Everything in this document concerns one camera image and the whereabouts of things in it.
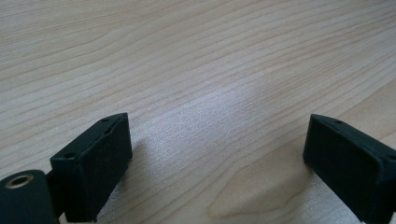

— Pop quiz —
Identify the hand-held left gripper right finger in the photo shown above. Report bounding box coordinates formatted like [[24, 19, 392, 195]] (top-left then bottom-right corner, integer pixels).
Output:
[[303, 113, 396, 224]]

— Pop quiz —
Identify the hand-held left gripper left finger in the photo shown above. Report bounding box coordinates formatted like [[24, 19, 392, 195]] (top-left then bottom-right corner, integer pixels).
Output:
[[49, 112, 134, 223]]

